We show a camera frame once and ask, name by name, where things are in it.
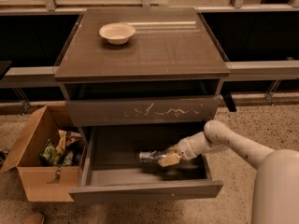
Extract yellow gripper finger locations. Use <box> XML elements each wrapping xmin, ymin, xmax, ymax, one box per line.
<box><xmin>158</xmin><ymin>152</ymin><xmax>181</xmax><ymax>167</ymax></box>

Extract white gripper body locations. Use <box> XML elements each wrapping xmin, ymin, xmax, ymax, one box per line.
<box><xmin>176</xmin><ymin>137</ymin><xmax>198</xmax><ymax>161</ymax></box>

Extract silver redbull can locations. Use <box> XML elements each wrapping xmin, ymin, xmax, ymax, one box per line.
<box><xmin>139</xmin><ymin>150</ymin><xmax>166</xmax><ymax>165</ymax></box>

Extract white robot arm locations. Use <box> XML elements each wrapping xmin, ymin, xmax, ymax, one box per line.
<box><xmin>158</xmin><ymin>120</ymin><xmax>273</xmax><ymax>169</ymax></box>

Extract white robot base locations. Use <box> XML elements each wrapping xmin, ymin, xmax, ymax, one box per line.
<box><xmin>251</xmin><ymin>149</ymin><xmax>299</xmax><ymax>224</ymax></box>

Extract open grey middle drawer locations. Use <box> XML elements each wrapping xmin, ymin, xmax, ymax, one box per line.
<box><xmin>69</xmin><ymin>123</ymin><xmax>223</xmax><ymax>204</ymax></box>

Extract grey drawer cabinet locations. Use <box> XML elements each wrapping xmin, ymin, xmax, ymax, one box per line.
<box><xmin>53</xmin><ymin>7</ymin><xmax>231</xmax><ymax>191</ymax></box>

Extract scratched grey top drawer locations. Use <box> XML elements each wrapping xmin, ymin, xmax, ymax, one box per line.
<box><xmin>65</xmin><ymin>96</ymin><xmax>221</xmax><ymax>127</ymax></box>

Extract tan snack bag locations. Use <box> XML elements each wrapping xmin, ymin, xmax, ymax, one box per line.
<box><xmin>55</xmin><ymin>129</ymin><xmax>82</xmax><ymax>156</ymax></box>

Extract green snack bag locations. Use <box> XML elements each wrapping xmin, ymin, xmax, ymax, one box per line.
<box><xmin>39</xmin><ymin>140</ymin><xmax>64</xmax><ymax>166</ymax></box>

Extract open cardboard box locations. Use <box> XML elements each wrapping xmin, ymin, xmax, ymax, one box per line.
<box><xmin>1</xmin><ymin>105</ymin><xmax>79</xmax><ymax>202</ymax></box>

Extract white paper bowl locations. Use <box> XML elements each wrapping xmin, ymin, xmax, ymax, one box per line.
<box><xmin>99</xmin><ymin>22</ymin><xmax>135</xmax><ymax>45</ymax></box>

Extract brown shoe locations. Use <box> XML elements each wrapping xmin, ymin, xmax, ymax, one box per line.
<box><xmin>21</xmin><ymin>212</ymin><xmax>45</xmax><ymax>224</ymax></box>

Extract metal window rail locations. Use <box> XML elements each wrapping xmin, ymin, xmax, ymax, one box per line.
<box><xmin>0</xmin><ymin>60</ymin><xmax>299</xmax><ymax>89</ymax></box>

